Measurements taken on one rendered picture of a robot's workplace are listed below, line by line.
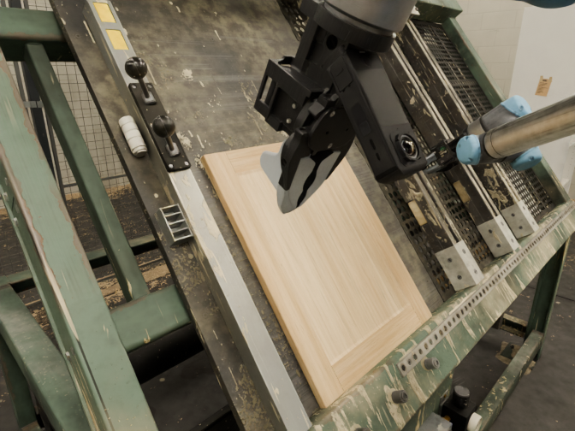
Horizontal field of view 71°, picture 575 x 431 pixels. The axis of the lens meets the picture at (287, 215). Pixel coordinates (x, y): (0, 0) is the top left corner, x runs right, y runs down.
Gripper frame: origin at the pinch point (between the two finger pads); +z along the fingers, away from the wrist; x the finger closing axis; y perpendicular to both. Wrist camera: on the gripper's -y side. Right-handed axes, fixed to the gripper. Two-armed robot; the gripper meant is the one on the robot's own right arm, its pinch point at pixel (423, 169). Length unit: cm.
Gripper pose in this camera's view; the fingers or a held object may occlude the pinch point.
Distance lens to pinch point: 143.4
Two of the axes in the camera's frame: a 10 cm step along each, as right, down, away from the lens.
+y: -7.1, 2.2, -6.7
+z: -5.5, 4.2, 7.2
